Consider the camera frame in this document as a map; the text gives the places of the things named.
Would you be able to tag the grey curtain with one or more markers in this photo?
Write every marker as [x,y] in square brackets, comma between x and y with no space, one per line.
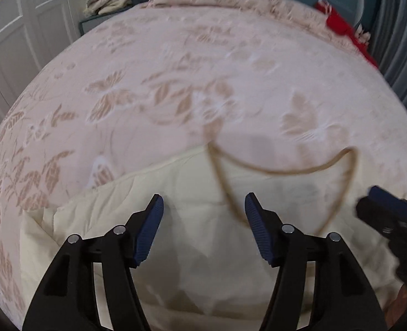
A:
[402,44]

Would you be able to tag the teal nightstand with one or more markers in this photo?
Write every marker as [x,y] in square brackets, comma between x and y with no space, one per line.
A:
[93,22]

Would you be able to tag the white panelled door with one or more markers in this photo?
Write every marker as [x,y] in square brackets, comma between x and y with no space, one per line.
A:
[31,24]

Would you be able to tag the cream garment with tan trim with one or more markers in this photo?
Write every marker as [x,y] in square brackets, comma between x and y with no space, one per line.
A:
[224,234]

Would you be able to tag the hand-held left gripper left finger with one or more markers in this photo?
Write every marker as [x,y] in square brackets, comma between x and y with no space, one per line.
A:
[151,226]

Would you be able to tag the pink floral bedspread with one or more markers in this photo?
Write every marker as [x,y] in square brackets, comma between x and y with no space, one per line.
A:
[176,86]

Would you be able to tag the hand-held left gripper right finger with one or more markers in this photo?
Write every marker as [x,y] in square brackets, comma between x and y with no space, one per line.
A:
[257,227]

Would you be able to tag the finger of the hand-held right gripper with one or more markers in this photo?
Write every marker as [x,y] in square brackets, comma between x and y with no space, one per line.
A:
[384,201]

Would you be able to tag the red cloth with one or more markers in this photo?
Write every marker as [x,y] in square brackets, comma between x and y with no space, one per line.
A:
[348,29]

